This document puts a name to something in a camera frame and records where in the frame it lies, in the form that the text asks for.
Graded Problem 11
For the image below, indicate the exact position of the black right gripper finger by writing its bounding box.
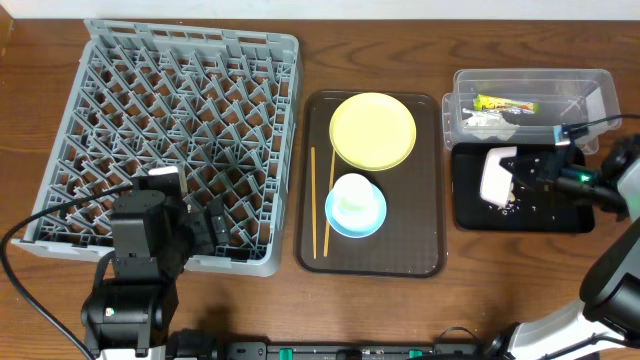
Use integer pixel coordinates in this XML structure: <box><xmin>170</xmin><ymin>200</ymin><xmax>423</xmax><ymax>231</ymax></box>
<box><xmin>499</xmin><ymin>155</ymin><xmax>541</xmax><ymax>170</ymax></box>
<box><xmin>511</xmin><ymin>169</ymin><xmax>541</xmax><ymax>191</ymax></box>

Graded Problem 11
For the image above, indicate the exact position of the pink white bowl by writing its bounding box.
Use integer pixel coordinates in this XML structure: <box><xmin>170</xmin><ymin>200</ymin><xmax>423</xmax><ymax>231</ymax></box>
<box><xmin>480</xmin><ymin>146</ymin><xmax>517</xmax><ymax>207</ymax></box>

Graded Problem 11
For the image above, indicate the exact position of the white tissue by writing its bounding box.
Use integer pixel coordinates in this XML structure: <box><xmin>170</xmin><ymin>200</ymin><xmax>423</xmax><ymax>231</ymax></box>
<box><xmin>462</xmin><ymin>108</ymin><xmax>520</xmax><ymax>141</ymax></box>

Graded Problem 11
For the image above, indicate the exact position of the green snack wrapper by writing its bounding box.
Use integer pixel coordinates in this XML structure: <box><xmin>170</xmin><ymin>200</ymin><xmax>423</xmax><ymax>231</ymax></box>
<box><xmin>473</xmin><ymin>94</ymin><xmax>539</xmax><ymax>114</ymax></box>

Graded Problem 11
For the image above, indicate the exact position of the wooden chopstick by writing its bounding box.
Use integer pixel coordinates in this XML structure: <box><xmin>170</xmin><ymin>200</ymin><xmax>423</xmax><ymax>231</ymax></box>
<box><xmin>323</xmin><ymin>149</ymin><xmax>336</xmax><ymax>258</ymax></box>
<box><xmin>310</xmin><ymin>146</ymin><xmax>317</xmax><ymax>260</ymax></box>

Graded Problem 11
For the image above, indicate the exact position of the white plastic cup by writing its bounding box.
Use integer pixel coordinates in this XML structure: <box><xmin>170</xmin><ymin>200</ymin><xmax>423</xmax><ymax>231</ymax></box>
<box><xmin>333</xmin><ymin>173</ymin><xmax>372</xmax><ymax>212</ymax></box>

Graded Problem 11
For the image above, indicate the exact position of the light blue saucer bowl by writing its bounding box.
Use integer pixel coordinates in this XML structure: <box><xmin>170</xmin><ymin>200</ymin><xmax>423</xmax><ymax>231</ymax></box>
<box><xmin>327</xmin><ymin>185</ymin><xmax>387</xmax><ymax>238</ymax></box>

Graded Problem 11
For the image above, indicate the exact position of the yellow round plate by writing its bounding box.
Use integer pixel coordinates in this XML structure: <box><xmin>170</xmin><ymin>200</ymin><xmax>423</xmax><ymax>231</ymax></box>
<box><xmin>329</xmin><ymin>92</ymin><xmax>417</xmax><ymax>171</ymax></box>

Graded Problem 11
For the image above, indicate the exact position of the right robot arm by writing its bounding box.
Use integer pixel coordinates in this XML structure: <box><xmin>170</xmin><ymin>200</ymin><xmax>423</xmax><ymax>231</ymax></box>
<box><xmin>223</xmin><ymin>138</ymin><xmax>639</xmax><ymax>359</ymax></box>

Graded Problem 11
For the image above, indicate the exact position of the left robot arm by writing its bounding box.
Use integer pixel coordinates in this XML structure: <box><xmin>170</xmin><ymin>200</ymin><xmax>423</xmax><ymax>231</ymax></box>
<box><xmin>81</xmin><ymin>190</ymin><xmax>214</xmax><ymax>358</ymax></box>

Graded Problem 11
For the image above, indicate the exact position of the black waste tray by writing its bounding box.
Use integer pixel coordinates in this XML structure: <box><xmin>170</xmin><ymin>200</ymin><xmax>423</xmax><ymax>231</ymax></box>
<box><xmin>451</xmin><ymin>143</ymin><xmax>595</xmax><ymax>233</ymax></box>

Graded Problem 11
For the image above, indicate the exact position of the rice and peanut waste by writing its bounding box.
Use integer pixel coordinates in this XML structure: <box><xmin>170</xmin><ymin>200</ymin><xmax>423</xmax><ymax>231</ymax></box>
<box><xmin>499</xmin><ymin>185</ymin><xmax>556</xmax><ymax>221</ymax></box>

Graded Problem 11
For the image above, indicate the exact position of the clear plastic waste bin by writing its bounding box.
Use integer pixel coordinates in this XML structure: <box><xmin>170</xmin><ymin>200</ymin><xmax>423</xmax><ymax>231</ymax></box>
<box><xmin>442</xmin><ymin>68</ymin><xmax>622</xmax><ymax>155</ymax></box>

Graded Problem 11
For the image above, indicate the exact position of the grey plastic dish rack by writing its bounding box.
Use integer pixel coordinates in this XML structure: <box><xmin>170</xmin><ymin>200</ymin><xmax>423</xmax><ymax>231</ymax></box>
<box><xmin>15</xmin><ymin>19</ymin><xmax>303</xmax><ymax>277</ymax></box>

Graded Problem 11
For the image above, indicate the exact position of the dark brown serving tray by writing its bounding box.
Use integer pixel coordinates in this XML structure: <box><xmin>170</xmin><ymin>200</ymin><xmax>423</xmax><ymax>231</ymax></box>
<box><xmin>294</xmin><ymin>90</ymin><xmax>447</xmax><ymax>278</ymax></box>

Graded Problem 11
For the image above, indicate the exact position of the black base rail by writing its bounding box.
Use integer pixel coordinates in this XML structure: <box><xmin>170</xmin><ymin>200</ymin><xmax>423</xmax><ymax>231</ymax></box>
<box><xmin>167</xmin><ymin>328</ymin><xmax>501</xmax><ymax>360</ymax></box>

